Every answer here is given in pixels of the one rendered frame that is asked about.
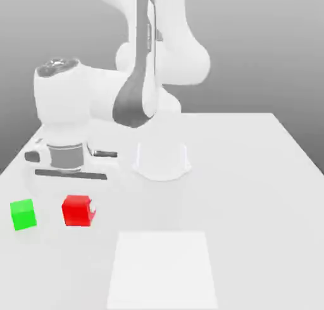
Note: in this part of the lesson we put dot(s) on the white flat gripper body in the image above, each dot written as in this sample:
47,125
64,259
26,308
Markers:
71,184

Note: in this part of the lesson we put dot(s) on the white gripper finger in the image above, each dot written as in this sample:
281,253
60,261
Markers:
92,207

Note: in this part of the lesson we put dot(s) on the small red cube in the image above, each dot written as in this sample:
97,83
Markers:
74,211

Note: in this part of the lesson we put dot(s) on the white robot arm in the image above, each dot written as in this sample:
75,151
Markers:
63,97

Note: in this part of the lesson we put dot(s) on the small green cube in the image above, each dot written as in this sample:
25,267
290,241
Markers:
23,215

